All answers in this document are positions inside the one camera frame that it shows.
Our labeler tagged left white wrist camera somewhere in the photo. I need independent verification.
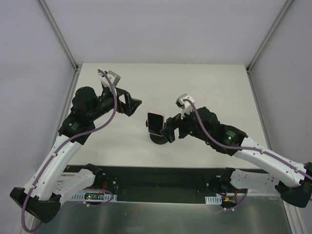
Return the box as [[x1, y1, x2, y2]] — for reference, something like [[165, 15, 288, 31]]
[[98, 70, 121, 88]]

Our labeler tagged black phone stand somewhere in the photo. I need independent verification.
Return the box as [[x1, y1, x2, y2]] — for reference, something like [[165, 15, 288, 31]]
[[145, 120, 168, 145]]

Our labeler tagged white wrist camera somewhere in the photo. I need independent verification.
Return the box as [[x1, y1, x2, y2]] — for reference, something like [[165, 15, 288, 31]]
[[175, 94, 195, 119], [98, 70, 121, 88]]

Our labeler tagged right aluminium frame post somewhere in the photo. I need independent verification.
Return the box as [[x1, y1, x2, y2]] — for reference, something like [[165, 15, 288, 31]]
[[246, 0, 295, 73]]

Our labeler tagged right white cable duct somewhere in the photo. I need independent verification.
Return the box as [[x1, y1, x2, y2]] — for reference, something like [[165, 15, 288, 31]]
[[205, 195, 222, 205]]

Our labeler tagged left aluminium frame post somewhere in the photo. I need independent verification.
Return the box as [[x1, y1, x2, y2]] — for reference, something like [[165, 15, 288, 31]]
[[38, 0, 81, 71]]

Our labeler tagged left white cable duct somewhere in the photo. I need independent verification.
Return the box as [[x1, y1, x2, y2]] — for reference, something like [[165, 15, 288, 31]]
[[69, 192, 117, 202]]

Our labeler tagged aluminium frame post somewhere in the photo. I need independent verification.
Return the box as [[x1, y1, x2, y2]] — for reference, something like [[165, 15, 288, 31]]
[[38, 0, 81, 71], [246, 0, 295, 73]]

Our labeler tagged black phone pink case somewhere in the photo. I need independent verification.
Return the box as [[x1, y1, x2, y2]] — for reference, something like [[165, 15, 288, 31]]
[[147, 110, 165, 137]]

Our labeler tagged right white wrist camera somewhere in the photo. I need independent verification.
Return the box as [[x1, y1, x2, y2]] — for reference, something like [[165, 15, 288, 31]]
[[175, 94, 195, 119]]

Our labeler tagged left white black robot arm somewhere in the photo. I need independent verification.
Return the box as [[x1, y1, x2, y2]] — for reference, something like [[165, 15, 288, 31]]
[[10, 86, 142, 223]]

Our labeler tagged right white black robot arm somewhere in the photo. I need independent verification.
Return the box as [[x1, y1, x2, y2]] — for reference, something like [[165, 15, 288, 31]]
[[160, 107, 312, 208]]

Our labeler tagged white cable duct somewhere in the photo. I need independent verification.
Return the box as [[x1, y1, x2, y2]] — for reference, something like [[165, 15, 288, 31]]
[[69, 192, 117, 202], [205, 195, 222, 205]]

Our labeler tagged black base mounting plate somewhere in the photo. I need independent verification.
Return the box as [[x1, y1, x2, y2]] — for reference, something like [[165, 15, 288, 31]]
[[65, 164, 253, 203]]

